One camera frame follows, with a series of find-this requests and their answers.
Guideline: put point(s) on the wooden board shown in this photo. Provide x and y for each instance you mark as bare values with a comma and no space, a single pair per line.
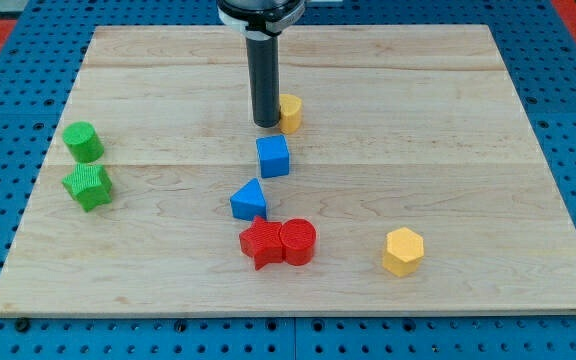
403,126

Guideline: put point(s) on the green cylinder block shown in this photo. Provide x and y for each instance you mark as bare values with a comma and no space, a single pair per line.
83,142

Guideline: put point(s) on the yellow hexagon block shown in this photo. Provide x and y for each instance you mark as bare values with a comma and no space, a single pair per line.
403,251

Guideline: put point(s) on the yellow heart block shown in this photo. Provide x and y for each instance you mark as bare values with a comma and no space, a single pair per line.
291,107

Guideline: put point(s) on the green star block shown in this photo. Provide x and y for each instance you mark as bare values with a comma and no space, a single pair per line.
88,185

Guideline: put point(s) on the red star block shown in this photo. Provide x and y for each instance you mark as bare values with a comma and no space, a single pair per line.
261,242

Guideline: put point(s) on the blue cube block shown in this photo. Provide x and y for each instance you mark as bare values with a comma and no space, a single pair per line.
273,156

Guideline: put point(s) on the blue triangle block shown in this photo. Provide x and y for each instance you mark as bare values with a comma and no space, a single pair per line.
249,201

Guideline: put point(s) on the red cylinder block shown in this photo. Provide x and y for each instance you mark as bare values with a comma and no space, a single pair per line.
298,238

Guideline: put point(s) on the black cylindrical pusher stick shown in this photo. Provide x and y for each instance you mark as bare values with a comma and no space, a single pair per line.
263,68

